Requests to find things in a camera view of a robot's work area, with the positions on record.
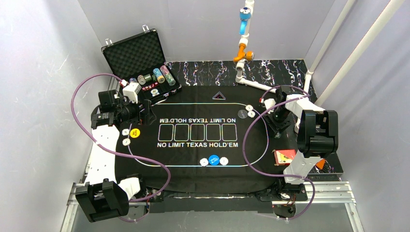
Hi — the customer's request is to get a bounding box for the green poker chip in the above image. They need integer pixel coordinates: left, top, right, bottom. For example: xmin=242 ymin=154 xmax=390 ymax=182
xmin=274 ymin=132 xmax=281 ymax=139

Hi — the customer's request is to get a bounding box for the yellow big blind button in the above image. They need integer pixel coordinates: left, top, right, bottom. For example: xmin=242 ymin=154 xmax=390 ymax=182
xmin=129 ymin=128 xmax=141 ymax=138

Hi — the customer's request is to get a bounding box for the white blue poker chip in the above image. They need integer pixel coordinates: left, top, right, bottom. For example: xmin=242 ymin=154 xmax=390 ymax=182
xmin=200 ymin=158 xmax=209 ymax=167
xmin=248 ymin=111 xmax=256 ymax=118
xmin=122 ymin=129 xmax=130 ymax=136

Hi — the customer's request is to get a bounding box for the red playing card box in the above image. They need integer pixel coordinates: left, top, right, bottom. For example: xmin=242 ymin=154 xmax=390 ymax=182
xmin=272 ymin=149 xmax=296 ymax=166

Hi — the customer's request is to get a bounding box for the white grey poker chip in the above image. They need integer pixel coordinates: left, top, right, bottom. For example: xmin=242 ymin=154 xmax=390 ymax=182
xmin=220 ymin=157 xmax=229 ymax=166
xmin=122 ymin=138 xmax=131 ymax=146
xmin=246 ymin=105 xmax=253 ymax=112

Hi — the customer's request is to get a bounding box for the clear dealer button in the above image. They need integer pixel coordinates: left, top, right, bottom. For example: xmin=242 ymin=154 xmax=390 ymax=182
xmin=237 ymin=109 xmax=248 ymax=119

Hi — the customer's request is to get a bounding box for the blue small blind button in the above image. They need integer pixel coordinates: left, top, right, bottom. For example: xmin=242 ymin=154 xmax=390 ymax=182
xmin=208 ymin=155 xmax=220 ymax=166

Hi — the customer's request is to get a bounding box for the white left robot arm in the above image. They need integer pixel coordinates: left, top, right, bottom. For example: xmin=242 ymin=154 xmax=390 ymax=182
xmin=75 ymin=90 xmax=151 ymax=222

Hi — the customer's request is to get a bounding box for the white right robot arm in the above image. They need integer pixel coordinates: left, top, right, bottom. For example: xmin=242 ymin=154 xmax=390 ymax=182
xmin=260 ymin=85 xmax=338 ymax=185

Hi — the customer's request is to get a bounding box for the blue chip stack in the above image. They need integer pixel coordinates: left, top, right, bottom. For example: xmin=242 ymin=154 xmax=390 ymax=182
xmin=153 ymin=68 xmax=165 ymax=83

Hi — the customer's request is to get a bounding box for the pink green chip stack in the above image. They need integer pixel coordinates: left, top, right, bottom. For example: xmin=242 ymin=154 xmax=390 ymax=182
xmin=160 ymin=65 xmax=176 ymax=86

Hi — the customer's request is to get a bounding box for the black aluminium chip case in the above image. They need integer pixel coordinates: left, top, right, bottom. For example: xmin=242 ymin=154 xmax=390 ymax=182
xmin=101 ymin=29 xmax=182 ymax=103

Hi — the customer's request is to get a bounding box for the orange black small tool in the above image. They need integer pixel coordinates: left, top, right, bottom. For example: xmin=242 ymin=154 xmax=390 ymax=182
xmin=315 ymin=159 xmax=328 ymax=173

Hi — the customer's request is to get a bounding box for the black poker table mat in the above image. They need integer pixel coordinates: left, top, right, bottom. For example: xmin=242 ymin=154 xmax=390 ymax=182
xmin=115 ymin=86 xmax=297 ymax=194

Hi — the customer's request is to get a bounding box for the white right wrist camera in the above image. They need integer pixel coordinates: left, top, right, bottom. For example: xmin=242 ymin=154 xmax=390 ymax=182
xmin=260 ymin=98 xmax=276 ymax=110

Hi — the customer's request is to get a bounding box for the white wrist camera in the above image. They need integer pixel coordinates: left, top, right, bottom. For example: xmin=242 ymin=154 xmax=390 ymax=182
xmin=123 ymin=82 xmax=142 ymax=103
xmin=260 ymin=98 xmax=276 ymax=110

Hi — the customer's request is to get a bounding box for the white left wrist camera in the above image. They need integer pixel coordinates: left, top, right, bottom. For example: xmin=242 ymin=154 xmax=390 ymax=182
xmin=123 ymin=82 xmax=142 ymax=103

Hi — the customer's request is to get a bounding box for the white pvc pipe frame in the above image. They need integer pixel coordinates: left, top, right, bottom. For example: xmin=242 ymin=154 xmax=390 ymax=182
xmin=246 ymin=0 xmax=388 ymax=94

